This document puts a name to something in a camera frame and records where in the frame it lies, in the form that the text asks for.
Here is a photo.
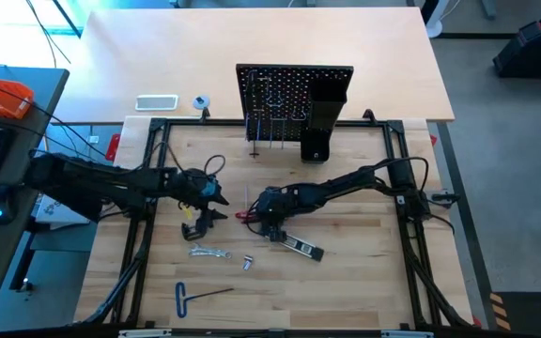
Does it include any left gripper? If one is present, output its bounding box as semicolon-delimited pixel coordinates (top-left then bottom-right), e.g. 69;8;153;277
175;167;230;225

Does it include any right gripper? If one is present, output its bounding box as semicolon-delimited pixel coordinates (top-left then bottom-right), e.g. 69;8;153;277
255;185;300;243

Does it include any black grey spirit level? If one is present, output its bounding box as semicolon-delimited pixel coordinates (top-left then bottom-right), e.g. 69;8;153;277
279;232;326;263

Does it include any black C-clamp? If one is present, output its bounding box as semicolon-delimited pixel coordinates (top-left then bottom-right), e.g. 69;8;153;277
180;213;215;243

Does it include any large silver combination wrench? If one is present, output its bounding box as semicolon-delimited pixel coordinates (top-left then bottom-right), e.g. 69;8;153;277
188;243;233;260

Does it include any blue T-handle hex key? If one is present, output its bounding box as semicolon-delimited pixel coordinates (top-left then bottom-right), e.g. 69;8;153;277
175;281;235;319

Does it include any double-prong metal peg hook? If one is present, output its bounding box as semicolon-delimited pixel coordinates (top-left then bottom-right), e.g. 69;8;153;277
244;110;261;143
245;69;271;114
269;116;286;150

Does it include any small black pegboard bin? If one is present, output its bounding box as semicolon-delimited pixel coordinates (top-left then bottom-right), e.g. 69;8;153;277
300;129;332;164

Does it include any white rectangular tray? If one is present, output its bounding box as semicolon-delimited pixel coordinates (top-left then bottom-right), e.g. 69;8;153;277
134;94;179;112

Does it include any black desk brace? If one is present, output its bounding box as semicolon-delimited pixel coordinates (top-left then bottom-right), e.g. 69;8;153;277
63;196;105;224

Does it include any tall black pegboard bin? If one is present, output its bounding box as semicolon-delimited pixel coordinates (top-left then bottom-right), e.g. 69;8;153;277
308;77;349;131

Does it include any black perforated pegboard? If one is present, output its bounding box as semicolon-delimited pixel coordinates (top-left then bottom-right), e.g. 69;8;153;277
235;63;355;160

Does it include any light wooden table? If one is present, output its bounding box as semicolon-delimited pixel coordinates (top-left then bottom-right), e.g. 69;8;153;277
53;7;456;124

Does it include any white printed box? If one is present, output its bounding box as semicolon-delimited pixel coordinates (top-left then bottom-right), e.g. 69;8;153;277
35;194;100;226

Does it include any black desk foot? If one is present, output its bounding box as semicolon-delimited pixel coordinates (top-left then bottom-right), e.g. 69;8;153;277
9;224;37;295

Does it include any black computer mouse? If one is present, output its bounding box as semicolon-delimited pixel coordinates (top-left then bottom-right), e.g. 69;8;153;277
0;186;17;225

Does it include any white stand base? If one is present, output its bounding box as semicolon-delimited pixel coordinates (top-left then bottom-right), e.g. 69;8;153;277
423;0;451;38

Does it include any black and red tool case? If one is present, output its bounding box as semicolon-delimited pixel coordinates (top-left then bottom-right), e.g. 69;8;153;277
492;18;541;79

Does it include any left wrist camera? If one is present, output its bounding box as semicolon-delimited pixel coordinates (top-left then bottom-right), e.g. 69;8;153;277
198;177;219;199

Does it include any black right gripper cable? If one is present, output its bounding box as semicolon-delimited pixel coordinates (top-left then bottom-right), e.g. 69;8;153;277
243;196;271;237

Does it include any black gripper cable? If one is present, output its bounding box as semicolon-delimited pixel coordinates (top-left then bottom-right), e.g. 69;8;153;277
157;139;227;178
243;196;271;237

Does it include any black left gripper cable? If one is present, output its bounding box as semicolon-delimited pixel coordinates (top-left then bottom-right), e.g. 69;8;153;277
157;139;227;178

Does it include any silver edge bracket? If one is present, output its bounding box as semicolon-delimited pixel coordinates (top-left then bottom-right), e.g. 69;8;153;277
118;328;173;338
380;330;435;338

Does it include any black cable connector fixture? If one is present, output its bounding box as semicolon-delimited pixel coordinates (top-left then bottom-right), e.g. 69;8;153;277
431;189;461;208

